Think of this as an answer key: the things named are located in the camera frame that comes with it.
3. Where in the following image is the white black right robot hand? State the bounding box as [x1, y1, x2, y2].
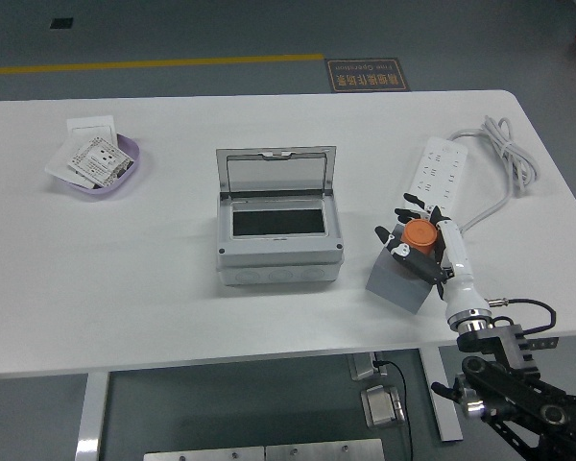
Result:
[374, 193, 492, 326]

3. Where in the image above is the orange cylinder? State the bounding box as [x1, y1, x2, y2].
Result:
[400, 219, 439, 260]

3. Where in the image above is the grey electrical box with lid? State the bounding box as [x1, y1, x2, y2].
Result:
[214, 145, 346, 288]

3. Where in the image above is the grey cube with round hole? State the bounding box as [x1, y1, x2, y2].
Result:
[365, 242, 434, 316]

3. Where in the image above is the metal floor socket box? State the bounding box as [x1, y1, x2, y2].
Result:
[360, 384, 407, 429]

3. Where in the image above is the white power strip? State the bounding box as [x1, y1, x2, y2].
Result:
[406, 135, 469, 220]

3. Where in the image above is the white table leg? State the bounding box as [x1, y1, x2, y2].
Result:
[74, 372, 110, 461]
[418, 346, 464, 444]

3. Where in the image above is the brown floor sign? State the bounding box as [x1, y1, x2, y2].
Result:
[324, 58, 411, 93]

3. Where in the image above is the printed socket package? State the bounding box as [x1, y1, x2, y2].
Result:
[66, 136, 135, 189]

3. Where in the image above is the plain white card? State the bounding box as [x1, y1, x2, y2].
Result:
[44, 138, 97, 189]

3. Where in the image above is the white power cord with plug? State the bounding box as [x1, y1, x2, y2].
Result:
[448, 114, 541, 236]

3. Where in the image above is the metal bracket under table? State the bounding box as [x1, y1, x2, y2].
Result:
[348, 352, 389, 382]

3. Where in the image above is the black floor cable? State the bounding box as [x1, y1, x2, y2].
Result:
[373, 359, 414, 461]

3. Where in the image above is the metal base plate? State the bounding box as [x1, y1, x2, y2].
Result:
[265, 438, 385, 461]
[143, 446, 266, 461]

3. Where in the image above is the white wall switch plate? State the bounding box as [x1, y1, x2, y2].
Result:
[66, 115, 119, 145]

